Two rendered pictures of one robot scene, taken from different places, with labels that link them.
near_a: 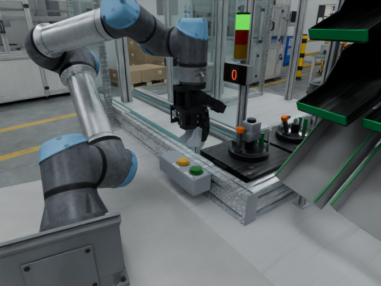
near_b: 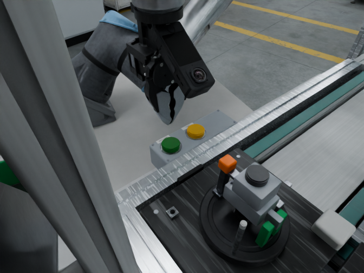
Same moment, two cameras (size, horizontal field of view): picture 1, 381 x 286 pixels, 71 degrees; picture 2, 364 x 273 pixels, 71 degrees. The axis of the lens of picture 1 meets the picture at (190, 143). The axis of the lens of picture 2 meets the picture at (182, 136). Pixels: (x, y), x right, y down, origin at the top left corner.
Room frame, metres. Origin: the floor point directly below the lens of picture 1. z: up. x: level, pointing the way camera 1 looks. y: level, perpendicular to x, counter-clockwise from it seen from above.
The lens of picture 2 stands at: (0.72, -0.40, 1.35)
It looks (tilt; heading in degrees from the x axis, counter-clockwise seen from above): 44 degrees down; 87
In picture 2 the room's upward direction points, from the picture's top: straight up
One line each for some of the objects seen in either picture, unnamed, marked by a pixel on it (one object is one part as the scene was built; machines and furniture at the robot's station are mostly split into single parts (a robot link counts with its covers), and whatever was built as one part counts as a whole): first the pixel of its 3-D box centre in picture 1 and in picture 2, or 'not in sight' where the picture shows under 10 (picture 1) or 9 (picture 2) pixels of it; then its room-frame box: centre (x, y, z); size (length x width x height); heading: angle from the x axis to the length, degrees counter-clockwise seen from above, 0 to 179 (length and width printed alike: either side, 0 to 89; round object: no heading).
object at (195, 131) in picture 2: (183, 162); (195, 132); (0.78, 0.02, 0.96); 0.04 x 0.04 x 0.02
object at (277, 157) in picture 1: (248, 155); (241, 223); (0.83, -0.20, 0.96); 0.24 x 0.24 x 0.02; 35
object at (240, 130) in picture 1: (241, 137); (228, 179); (0.81, -0.17, 1.04); 0.04 x 0.02 x 0.08; 125
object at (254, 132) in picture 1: (252, 127); (258, 193); (0.84, -0.21, 1.06); 0.08 x 0.04 x 0.07; 127
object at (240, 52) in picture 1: (240, 51); not in sight; (1.05, -0.19, 1.28); 0.05 x 0.05 x 0.05
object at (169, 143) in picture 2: (195, 171); (170, 145); (0.72, -0.02, 0.96); 0.04 x 0.04 x 0.02
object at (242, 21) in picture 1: (242, 22); not in sight; (1.05, -0.19, 1.38); 0.05 x 0.05 x 0.05
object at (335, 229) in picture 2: not in sight; (331, 231); (0.97, -0.23, 0.97); 0.05 x 0.05 x 0.04; 35
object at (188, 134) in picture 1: (188, 138); (169, 97); (0.72, 0.01, 1.07); 0.06 x 0.03 x 0.09; 125
